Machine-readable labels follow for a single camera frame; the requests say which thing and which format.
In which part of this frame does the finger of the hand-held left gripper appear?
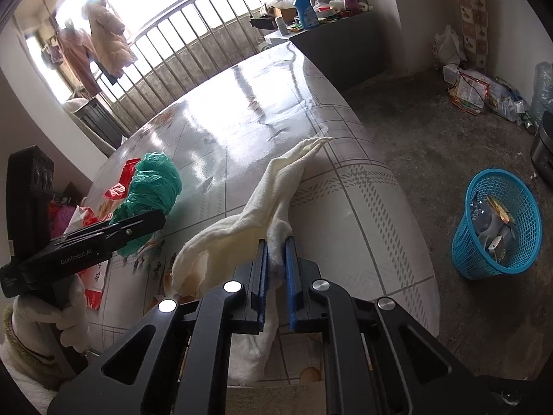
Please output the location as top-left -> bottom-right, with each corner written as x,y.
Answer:
52,212 -> 167,253

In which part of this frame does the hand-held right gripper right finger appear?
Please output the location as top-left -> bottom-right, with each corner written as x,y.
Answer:
283,237 -> 517,415

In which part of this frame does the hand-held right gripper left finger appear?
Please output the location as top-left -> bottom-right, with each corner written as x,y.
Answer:
47,239 -> 269,415

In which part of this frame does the green plastic bag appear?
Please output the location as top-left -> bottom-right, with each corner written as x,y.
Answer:
110,152 -> 183,257

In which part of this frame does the white cloth towel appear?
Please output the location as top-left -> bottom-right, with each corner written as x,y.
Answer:
170,137 -> 333,386

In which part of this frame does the blue plastic basket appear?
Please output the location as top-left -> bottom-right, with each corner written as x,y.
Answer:
451,168 -> 543,281

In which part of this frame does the person's left hand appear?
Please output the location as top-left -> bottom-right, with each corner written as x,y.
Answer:
11,274 -> 91,355

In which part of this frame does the pink plastic bag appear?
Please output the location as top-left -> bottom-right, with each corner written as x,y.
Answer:
49,205 -> 81,238

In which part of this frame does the red plastic wrapper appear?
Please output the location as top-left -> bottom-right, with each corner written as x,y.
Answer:
103,159 -> 143,200

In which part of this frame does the red white printed bag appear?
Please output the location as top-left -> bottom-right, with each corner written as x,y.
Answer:
80,259 -> 111,311

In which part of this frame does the small dark cabinet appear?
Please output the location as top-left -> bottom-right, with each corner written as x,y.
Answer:
71,97 -> 126,156

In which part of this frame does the pink hanging garment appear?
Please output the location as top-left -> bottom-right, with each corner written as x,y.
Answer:
56,26 -> 102,96

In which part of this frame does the beige padded jacket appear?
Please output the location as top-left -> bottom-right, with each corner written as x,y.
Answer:
82,0 -> 138,79

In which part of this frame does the clear plastic bottle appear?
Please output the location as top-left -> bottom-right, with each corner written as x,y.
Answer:
472,201 -> 497,234

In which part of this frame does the metal balcony railing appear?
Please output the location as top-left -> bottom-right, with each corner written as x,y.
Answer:
101,0 -> 286,139

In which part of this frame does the gold snack wrapper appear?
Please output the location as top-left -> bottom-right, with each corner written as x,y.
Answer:
486,196 -> 513,225

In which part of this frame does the dark grey cabinet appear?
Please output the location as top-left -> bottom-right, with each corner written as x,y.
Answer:
263,6 -> 404,91

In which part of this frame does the red printed packaging bag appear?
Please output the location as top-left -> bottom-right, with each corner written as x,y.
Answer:
449,71 -> 491,115

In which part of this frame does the blue detergent bottle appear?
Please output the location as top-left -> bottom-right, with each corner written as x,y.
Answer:
294,0 -> 319,30

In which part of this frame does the white plastic bag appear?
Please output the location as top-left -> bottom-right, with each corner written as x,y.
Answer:
433,25 -> 467,67

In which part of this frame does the crumpled clear plastic packaging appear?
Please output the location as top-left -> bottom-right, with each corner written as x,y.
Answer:
488,80 -> 530,122

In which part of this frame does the silver rice cooker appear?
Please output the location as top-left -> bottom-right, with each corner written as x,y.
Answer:
531,110 -> 553,182

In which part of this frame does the clear water jug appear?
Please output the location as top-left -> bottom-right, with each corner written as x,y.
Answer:
529,61 -> 553,126

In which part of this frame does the patterned rolled mat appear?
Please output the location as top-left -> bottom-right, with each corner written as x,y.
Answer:
449,0 -> 489,74

